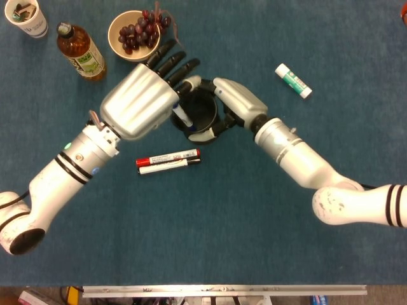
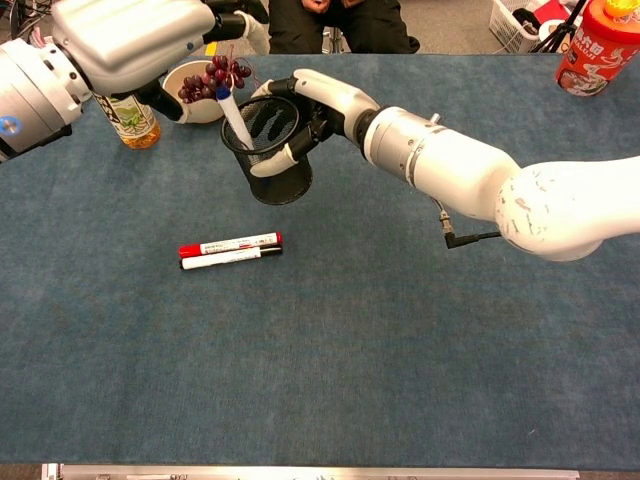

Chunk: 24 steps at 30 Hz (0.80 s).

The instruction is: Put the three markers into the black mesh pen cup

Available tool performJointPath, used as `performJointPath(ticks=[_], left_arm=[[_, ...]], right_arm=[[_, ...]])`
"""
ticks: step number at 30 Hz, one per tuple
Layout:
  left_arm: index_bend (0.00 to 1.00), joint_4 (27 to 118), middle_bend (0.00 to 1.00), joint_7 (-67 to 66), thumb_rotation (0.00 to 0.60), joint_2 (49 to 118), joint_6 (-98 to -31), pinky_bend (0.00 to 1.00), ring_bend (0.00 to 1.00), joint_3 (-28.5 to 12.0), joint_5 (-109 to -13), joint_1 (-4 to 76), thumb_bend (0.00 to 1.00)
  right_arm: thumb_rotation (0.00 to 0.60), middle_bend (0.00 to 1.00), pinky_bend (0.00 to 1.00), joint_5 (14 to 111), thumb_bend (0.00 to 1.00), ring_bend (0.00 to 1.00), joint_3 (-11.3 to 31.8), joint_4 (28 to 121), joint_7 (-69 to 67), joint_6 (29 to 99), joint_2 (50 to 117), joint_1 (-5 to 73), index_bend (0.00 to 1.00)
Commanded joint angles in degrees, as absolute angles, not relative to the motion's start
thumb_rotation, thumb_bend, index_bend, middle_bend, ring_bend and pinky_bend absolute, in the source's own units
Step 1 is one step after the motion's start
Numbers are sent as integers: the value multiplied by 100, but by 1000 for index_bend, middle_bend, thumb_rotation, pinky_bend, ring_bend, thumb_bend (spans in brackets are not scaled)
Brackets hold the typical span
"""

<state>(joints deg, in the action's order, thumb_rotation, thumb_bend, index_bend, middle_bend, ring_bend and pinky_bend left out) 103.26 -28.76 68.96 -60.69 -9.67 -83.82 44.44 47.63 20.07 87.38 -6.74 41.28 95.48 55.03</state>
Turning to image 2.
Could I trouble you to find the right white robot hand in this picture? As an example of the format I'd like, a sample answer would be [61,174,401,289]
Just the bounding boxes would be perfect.
[249,68,384,179]

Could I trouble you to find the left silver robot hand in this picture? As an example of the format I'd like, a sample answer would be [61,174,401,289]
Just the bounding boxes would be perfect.
[49,0,271,124]

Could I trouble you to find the black mesh pen holder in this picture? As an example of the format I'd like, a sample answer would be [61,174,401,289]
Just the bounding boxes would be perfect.
[220,95,314,206]

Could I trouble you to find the blue cap whiteboard marker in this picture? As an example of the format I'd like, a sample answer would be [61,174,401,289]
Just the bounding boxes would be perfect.
[215,85,256,151]

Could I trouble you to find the red cap whiteboard marker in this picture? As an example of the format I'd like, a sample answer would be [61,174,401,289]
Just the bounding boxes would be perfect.
[178,231,284,259]

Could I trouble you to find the black cap whiteboard marker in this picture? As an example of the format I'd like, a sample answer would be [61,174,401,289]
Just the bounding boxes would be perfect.
[179,244,284,272]

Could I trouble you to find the metal stool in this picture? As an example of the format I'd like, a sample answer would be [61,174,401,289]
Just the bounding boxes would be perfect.
[322,25,351,55]

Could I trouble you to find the seated person black trousers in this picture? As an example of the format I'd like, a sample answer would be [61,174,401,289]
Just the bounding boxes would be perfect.
[268,0,421,55]

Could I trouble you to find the dark red grape bunch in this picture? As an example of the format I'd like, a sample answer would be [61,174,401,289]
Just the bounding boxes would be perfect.
[177,43,256,105]

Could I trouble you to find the amber tea bottle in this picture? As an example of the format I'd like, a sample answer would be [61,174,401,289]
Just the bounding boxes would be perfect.
[92,92,162,150]

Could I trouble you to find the cream bowl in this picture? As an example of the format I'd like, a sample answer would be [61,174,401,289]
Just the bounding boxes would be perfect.
[161,59,236,125]

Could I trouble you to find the white plastic basket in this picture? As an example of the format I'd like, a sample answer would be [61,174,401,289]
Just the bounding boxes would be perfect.
[488,0,586,54]

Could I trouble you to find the red paper sheet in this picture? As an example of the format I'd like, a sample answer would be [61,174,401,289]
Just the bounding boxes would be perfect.
[529,0,571,21]

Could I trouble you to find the black tripod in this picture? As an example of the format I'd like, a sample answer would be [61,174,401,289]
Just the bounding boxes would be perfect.
[537,0,590,54]

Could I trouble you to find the blue felt table cover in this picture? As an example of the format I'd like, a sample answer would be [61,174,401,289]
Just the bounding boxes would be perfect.
[0,53,640,469]

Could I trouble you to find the red snack canister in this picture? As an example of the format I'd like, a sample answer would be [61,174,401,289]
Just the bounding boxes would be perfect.
[554,0,640,97]

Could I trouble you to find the tangle of black cables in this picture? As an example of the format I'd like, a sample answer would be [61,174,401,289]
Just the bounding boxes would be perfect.
[0,0,54,41]

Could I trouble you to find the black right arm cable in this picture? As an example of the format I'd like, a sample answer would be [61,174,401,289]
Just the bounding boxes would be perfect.
[432,197,504,250]

